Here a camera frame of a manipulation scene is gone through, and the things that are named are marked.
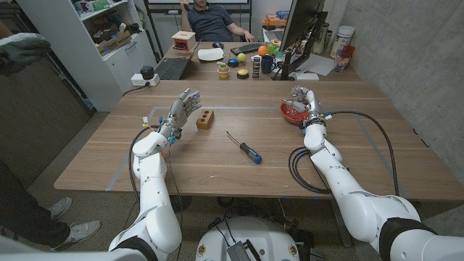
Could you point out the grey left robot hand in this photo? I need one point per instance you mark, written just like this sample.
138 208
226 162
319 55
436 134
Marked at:
179 108

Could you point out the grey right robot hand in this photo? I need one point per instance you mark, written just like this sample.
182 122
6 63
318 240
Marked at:
313 103

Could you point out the clear plastic bottle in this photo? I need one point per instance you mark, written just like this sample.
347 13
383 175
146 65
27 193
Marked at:
296 95

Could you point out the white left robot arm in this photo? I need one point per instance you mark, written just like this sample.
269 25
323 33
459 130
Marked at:
156 206

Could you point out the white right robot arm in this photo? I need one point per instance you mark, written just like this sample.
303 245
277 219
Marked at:
359 210

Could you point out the red bowl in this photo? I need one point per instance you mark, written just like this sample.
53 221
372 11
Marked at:
291 116

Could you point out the wooden block with holes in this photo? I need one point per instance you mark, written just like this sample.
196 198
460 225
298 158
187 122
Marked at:
205 119

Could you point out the metal thermos bottle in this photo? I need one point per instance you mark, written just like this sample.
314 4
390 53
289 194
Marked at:
320 38

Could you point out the flat white box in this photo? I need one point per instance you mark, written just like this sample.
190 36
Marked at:
306 76

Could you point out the white paper sheets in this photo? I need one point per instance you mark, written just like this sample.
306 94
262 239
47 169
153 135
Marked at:
319 65

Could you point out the black laptop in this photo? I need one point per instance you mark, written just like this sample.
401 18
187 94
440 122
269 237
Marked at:
174 67

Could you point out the black power adapter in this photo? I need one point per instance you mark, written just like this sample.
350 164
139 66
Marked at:
147 72

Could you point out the white power strip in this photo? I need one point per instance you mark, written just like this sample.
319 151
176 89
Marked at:
137 80

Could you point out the red cup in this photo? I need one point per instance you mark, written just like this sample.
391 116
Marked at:
344 58

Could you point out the yellow stacking cup toy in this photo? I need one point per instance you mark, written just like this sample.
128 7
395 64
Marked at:
223 71

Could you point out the dark blue mug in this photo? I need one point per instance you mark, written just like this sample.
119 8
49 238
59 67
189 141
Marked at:
267 64

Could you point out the white plate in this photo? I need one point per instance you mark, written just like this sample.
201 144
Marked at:
210 54

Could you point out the black domino stack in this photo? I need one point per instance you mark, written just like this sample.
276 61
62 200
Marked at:
256 67

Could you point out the wooden box with red front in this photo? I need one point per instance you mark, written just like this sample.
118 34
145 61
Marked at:
183 40

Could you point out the white wipes canister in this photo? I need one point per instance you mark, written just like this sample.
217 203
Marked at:
342 40

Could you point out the blue button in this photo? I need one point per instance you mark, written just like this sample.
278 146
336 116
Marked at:
233 62

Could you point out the yellow black button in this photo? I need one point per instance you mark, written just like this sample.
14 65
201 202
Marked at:
243 74

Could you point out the orange ball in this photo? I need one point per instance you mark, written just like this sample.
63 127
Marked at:
262 50

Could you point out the black computer monitor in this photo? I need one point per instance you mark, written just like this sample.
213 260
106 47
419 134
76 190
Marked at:
301 25

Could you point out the yellow ball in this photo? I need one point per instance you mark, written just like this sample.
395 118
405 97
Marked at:
241 57

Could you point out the white shelf cabinet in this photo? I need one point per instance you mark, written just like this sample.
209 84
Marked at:
108 69

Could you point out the black keyboard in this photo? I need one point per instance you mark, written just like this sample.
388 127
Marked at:
246 48

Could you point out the orange box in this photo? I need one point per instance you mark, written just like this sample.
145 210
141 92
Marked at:
274 20

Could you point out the cardboard box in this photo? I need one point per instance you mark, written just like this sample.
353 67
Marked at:
114 42

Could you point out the seated person in dark shirt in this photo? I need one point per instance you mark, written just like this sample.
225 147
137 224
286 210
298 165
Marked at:
212 21

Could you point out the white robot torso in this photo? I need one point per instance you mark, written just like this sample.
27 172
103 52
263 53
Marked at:
250 235

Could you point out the standing person legs and sneakers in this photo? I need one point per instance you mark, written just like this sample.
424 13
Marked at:
29 217

